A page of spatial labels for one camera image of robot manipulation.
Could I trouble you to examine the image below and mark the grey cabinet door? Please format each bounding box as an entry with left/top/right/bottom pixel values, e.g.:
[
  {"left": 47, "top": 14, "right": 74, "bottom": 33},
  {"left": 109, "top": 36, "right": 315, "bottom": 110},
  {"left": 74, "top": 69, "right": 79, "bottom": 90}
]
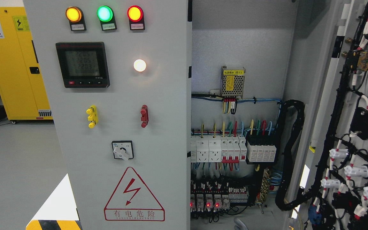
[
  {"left": 23, "top": 0, "right": 192, "bottom": 230},
  {"left": 281, "top": 0, "right": 368, "bottom": 230}
]

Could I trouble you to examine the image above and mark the red indicator lamp left door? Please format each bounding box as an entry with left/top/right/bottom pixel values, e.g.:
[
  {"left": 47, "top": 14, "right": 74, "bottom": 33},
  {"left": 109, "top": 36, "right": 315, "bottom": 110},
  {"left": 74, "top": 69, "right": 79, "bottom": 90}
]
[{"left": 127, "top": 5, "right": 145, "bottom": 31}]

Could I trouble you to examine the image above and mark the green indicator lamp left door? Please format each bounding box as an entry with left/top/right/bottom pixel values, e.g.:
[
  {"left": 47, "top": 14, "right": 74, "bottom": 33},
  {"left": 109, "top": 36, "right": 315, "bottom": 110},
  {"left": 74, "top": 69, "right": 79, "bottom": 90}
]
[{"left": 96, "top": 5, "right": 117, "bottom": 31}]

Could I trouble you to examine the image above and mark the yellow indicator lamp left door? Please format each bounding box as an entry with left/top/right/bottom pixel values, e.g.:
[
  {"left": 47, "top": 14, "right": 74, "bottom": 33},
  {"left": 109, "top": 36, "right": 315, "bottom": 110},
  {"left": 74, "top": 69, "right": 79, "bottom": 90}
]
[{"left": 65, "top": 6, "right": 86, "bottom": 31}]

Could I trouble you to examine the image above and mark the white socket breaker row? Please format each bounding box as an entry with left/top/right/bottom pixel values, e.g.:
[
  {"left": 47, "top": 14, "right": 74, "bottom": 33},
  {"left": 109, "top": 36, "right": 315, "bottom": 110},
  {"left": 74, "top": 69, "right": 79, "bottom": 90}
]
[{"left": 190, "top": 135, "right": 247, "bottom": 164}]

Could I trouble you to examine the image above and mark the metal mesh power supply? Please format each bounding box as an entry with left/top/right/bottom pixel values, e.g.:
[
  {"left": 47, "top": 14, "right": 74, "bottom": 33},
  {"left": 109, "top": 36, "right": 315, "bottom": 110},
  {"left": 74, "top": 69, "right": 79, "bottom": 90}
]
[{"left": 220, "top": 66, "right": 246, "bottom": 99}]

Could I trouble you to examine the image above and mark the white indicator lamp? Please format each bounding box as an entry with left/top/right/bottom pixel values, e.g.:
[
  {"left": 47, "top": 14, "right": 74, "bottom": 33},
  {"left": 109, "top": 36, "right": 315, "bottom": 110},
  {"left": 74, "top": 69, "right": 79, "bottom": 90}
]
[{"left": 133, "top": 59, "right": 147, "bottom": 72}]

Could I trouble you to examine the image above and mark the black surge protector block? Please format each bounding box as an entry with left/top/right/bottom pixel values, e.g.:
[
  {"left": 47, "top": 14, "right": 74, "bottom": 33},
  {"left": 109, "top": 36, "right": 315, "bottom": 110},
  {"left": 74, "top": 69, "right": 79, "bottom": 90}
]
[{"left": 246, "top": 133, "right": 277, "bottom": 164}]

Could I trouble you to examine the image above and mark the lower relay terminal row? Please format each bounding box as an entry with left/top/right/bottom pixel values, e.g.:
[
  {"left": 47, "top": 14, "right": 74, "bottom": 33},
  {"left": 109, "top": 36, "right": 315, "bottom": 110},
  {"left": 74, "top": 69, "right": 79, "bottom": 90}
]
[{"left": 189, "top": 175, "right": 254, "bottom": 213}]

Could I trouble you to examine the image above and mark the red electric hazard sticker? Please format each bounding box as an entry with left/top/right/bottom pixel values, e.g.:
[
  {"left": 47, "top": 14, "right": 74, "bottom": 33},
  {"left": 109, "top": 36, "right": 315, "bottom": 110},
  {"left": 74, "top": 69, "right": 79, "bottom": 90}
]
[{"left": 103, "top": 166, "right": 165, "bottom": 221}]

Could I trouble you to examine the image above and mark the black digital power meter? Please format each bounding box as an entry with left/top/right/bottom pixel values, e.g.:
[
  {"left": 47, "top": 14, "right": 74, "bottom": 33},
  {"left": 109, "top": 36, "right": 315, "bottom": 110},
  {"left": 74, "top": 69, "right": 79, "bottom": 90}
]
[{"left": 55, "top": 41, "right": 110, "bottom": 88}]

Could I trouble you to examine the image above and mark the yellow safety cabinet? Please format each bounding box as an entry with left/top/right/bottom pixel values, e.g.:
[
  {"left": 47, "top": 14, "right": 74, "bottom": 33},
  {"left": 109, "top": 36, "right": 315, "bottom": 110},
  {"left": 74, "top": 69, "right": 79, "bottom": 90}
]
[{"left": 0, "top": 6, "right": 53, "bottom": 122}]

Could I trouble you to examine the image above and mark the red terminal post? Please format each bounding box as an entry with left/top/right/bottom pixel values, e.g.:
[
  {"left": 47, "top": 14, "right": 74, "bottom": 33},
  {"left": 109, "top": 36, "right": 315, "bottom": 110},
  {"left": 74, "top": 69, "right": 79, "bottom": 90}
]
[{"left": 140, "top": 105, "right": 149, "bottom": 128}]

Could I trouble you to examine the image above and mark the yellow terminal post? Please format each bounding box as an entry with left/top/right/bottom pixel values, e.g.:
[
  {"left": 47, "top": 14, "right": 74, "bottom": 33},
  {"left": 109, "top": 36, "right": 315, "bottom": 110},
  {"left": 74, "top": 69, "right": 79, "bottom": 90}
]
[{"left": 86, "top": 105, "right": 98, "bottom": 129}]

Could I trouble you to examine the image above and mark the black right cable conduit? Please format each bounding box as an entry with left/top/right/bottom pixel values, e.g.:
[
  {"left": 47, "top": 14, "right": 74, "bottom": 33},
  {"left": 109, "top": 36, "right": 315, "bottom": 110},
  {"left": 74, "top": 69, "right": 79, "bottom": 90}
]
[{"left": 275, "top": 99, "right": 306, "bottom": 211}]

